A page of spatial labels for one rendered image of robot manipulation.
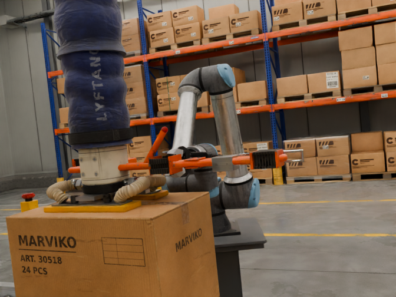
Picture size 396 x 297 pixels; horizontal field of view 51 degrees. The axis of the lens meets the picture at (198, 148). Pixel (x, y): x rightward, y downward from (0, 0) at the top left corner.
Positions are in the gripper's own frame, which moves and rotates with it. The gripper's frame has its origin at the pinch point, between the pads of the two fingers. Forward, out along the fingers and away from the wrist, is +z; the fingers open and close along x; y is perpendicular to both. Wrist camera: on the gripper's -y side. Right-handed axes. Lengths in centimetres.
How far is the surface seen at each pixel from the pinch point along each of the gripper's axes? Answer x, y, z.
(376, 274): -120, -52, -229
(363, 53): 114, -42, -714
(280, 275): -120, 22, -217
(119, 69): 34.0, 17.4, -1.5
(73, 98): 25.1, 30.3, 8.9
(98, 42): 42.3, 19.2, 6.9
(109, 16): 51, 16, 3
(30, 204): -21, 114, -46
